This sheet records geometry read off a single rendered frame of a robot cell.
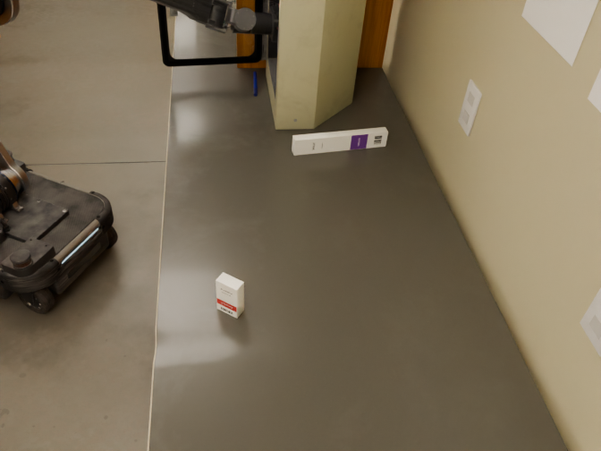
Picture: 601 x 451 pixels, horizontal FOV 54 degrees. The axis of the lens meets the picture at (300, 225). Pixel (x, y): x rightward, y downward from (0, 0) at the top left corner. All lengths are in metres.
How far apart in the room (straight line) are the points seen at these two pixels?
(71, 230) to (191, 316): 1.36
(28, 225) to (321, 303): 1.56
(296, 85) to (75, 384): 1.32
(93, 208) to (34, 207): 0.23
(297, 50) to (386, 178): 0.40
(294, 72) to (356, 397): 0.88
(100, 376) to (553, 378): 1.59
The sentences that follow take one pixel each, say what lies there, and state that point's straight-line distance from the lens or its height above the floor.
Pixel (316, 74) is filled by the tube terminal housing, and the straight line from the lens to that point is 1.62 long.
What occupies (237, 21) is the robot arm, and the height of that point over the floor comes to 1.23.
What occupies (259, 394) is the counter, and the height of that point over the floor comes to 0.94.
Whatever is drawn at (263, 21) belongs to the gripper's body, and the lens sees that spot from 1.68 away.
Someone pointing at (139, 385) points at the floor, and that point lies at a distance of 2.25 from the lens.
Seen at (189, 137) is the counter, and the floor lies 0.94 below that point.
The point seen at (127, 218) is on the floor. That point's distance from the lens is 2.85.
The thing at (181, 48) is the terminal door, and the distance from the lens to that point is 1.88.
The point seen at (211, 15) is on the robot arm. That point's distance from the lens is 1.67.
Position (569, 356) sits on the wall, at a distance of 1.16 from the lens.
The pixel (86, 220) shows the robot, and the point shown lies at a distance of 2.51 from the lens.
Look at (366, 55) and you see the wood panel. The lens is 2.05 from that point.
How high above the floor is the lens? 1.86
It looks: 42 degrees down
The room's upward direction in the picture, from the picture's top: 5 degrees clockwise
